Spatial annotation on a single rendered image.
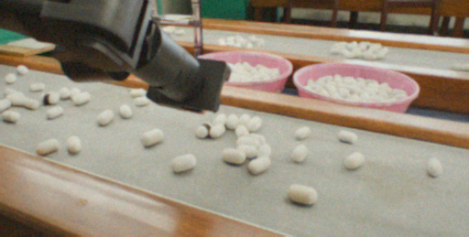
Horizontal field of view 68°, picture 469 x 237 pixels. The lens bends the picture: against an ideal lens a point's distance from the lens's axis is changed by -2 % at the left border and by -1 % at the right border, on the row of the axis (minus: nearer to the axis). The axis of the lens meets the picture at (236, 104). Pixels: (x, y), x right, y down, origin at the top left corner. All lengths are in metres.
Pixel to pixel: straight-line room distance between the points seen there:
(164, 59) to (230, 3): 3.10
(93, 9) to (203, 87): 0.18
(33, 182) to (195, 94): 0.23
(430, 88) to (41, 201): 0.84
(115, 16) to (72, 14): 0.03
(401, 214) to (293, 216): 0.13
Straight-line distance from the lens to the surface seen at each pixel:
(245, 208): 0.45
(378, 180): 0.54
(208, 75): 0.44
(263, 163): 0.51
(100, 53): 0.31
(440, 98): 0.98
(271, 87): 0.82
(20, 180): 0.53
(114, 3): 0.32
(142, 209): 0.43
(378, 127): 0.66
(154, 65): 0.36
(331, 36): 1.32
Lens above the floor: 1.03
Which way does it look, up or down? 23 degrees down
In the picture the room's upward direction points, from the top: straight up
